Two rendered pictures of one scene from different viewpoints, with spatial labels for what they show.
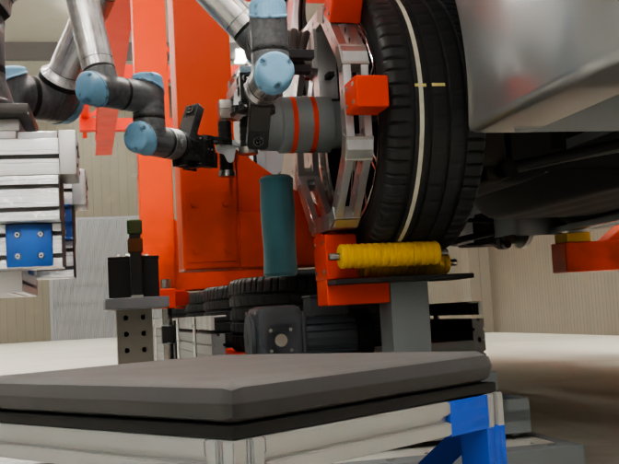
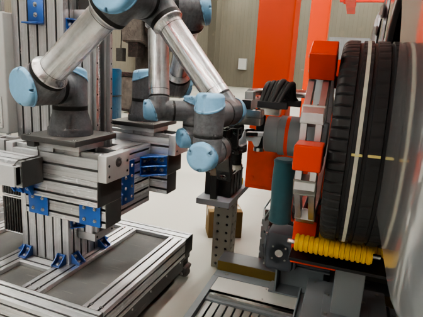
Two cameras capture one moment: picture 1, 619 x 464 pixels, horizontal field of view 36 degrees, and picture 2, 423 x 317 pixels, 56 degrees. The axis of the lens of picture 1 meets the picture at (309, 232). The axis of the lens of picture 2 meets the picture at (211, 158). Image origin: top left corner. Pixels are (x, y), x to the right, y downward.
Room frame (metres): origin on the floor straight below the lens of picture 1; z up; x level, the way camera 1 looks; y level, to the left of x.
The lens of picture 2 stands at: (0.99, -0.48, 1.07)
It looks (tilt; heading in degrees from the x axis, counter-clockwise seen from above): 13 degrees down; 32
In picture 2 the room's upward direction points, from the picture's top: 3 degrees clockwise
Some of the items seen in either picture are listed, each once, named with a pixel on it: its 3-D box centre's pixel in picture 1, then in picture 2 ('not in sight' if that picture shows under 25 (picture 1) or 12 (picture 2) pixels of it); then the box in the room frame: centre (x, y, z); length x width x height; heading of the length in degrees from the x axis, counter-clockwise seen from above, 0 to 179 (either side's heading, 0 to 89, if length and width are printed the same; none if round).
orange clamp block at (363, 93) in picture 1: (366, 95); (308, 155); (2.04, -0.14, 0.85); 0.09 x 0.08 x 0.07; 13
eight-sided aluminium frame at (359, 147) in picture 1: (327, 124); (316, 138); (2.34, -0.06, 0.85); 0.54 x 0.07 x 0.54; 13
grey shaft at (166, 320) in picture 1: (169, 340); not in sight; (3.87, 0.60, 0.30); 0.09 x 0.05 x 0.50; 13
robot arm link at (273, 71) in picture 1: (271, 75); (206, 153); (1.83, 0.06, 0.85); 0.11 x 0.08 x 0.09; 14
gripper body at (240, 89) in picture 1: (257, 92); (225, 142); (1.99, 0.10, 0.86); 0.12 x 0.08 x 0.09; 14
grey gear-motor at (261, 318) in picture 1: (324, 358); (311, 263); (2.61, -0.02, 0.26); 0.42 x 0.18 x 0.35; 103
